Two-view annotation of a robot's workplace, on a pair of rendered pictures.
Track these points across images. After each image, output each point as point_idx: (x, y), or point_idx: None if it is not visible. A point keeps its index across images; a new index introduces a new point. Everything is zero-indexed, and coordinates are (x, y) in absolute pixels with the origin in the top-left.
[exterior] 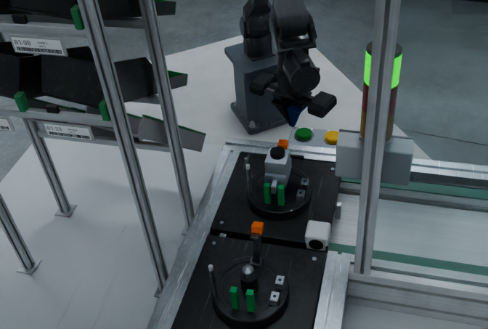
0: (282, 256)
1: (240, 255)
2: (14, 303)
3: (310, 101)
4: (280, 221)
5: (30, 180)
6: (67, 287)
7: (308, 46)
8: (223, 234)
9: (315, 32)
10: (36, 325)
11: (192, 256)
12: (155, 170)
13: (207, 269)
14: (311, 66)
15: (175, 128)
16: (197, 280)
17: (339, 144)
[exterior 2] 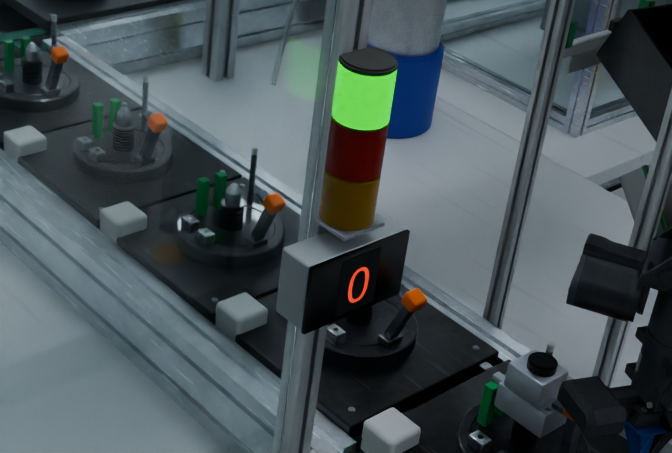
0: (387, 386)
1: (429, 356)
2: (570, 266)
3: (599, 378)
4: (458, 423)
5: None
6: (562, 304)
7: (642, 270)
8: (487, 366)
9: (667, 271)
10: (519, 268)
11: (475, 331)
12: None
13: (434, 322)
14: (583, 257)
15: (634, 230)
16: (422, 308)
17: (376, 213)
